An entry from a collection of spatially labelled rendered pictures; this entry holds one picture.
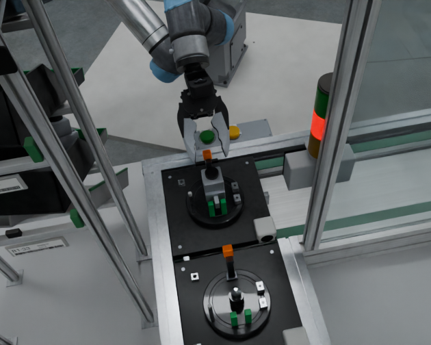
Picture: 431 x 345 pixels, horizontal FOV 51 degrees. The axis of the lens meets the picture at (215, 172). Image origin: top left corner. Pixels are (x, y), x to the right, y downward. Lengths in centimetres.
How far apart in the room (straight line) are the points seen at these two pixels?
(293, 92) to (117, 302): 83
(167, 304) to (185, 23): 59
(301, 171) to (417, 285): 47
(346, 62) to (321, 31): 113
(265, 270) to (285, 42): 92
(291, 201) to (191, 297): 36
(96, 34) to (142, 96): 188
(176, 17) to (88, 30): 248
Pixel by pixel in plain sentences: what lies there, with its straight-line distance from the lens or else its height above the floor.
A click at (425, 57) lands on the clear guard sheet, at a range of 69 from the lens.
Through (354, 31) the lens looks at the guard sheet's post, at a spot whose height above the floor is 154.
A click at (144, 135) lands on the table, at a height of 86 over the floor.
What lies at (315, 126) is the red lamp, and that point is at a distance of 74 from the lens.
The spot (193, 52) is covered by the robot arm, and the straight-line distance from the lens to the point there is 94.
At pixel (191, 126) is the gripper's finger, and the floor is 121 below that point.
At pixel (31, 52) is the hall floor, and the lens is 339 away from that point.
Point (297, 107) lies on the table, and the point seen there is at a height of 86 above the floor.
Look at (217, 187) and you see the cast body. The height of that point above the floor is 107.
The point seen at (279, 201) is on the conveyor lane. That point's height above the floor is 92.
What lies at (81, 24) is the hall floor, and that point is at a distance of 350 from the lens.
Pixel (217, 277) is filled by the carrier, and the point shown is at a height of 99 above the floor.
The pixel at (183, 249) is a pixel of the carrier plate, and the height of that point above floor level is 97.
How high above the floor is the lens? 188
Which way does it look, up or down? 54 degrees down
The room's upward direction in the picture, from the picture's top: 7 degrees counter-clockwise
